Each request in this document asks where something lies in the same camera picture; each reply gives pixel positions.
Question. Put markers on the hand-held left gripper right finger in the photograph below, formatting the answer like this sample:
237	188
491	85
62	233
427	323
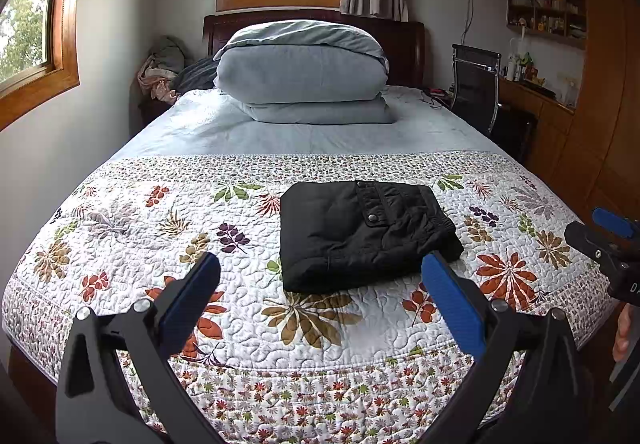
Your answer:
452	305

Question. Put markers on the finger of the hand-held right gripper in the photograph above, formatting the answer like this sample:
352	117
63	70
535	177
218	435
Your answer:
587	239
614	222

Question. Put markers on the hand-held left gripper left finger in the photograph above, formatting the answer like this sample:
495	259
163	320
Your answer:
187	305

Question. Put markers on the black pants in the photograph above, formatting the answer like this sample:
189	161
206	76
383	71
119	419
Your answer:
350	234

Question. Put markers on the person's right hand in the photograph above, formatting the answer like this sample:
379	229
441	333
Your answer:
624	331

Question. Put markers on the floral quilted bedspread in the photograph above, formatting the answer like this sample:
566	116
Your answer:
130	234

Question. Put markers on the wooden desk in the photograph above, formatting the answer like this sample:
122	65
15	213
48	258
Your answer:
545	124

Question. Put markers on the clear bottle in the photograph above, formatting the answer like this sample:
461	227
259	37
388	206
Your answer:
571	95

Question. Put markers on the white bottle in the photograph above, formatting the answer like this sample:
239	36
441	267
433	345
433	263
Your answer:
510	68

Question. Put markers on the light blue bed sheet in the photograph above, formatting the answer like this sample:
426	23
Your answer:
280	136

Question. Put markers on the black office chair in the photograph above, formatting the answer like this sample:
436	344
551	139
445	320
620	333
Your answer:
472	84

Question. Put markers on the dark wooden nightstand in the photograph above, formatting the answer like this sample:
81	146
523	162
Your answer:
150	113

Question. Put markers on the pile of clothes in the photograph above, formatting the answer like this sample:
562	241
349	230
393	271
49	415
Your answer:
162	61

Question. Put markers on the dark wooden headboard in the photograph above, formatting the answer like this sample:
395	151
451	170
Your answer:
405	49

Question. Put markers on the folded light blue duvet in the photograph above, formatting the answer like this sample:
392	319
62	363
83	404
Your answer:
300	69

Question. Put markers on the wooden side window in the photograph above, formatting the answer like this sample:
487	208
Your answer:
67	9

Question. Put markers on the dark wooden bed frame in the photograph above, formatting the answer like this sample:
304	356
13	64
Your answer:
30	384

